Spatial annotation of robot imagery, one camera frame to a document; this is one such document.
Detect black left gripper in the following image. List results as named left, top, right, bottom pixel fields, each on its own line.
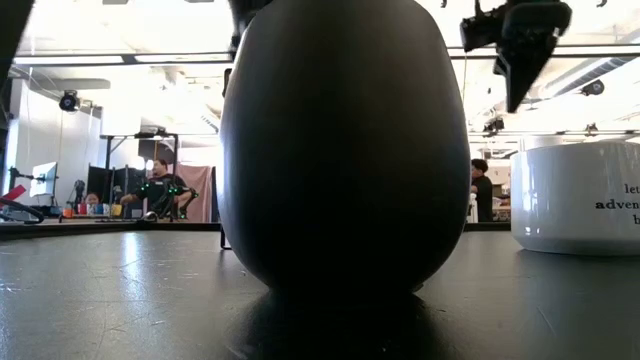
left=227, top=0, right=274, bottom=52

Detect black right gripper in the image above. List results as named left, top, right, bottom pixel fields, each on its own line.
left=492, top=0, right=574, bottom=114

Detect white mug green interior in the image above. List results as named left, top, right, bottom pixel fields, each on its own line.
left=509, top=140, right=640, bottom=257

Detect black egg-shaped object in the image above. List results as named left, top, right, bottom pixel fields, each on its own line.
left=217, top=0, right=472, bottom=296

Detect pink curtain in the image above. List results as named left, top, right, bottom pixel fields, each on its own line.
left=174, top=163, right=215, bottom=224

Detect distant black partition panels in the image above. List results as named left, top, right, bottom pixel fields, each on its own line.
left=86, top=163, right=149, bottom=219

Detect distant white monitor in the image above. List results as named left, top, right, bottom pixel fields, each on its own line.
left=28, top=160, right=59, bottom=198

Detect red bar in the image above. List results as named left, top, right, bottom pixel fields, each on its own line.
left=0, top=184, right=28, bottom=207

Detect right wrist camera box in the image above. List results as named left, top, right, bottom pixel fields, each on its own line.
left=458, top=13, right=506, bottom=54

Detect black ceiling camera cluster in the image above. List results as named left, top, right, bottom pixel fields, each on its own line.
left=482, top=115, right=506, bottom=135

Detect distant black rig frame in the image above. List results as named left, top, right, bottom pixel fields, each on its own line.
left=98, top=130, right=180, bottom=221

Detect black cable loop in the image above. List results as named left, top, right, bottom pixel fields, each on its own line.
left=0, top=197, right=46, bottom=225

